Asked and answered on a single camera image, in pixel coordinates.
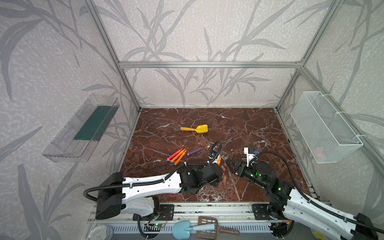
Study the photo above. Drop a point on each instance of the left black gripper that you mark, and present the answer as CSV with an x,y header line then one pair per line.
x,y
217,162

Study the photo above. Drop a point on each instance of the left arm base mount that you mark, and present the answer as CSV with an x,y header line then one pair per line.
x,y
164,213

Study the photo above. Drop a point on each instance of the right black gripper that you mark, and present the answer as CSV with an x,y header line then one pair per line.
x,y
240,168

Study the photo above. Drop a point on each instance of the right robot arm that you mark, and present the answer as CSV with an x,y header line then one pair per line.
x,y
290,203

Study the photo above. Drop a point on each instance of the light blue toy shovel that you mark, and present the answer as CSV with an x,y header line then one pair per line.
x,y
182,230

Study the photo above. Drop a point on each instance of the white wire mesh basket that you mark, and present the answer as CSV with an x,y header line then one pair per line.
x,y
326,132

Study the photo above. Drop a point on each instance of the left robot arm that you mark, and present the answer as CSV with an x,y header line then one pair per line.
x,y
139,195

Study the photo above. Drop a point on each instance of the aluminium front rail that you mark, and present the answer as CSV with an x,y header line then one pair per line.
x,y
225,212

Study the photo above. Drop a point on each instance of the clear round lid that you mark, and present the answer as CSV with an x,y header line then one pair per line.
x,y
100,232

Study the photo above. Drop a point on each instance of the clear plastic wall bin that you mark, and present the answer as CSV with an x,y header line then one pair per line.
x,y
78,139

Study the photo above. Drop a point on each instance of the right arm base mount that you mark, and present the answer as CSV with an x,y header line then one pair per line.
x,y
266,211

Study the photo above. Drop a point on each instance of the brown toy spatula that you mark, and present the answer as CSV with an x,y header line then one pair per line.
x,y
212,235

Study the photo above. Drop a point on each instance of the orange highlighter pen upper group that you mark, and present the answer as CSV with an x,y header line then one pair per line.
x,y
178,155

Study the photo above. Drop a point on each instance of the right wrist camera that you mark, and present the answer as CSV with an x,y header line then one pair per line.
x,y
251,154

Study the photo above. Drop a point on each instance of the yellow toy shovel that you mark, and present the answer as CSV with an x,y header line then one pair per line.
x,y
199,129

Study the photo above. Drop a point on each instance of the purple highlighter pen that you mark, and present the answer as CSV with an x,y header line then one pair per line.
x,y
195,151

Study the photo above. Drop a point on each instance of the pink highlighter pen upper group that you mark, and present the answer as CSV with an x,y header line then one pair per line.
x,y
171,158

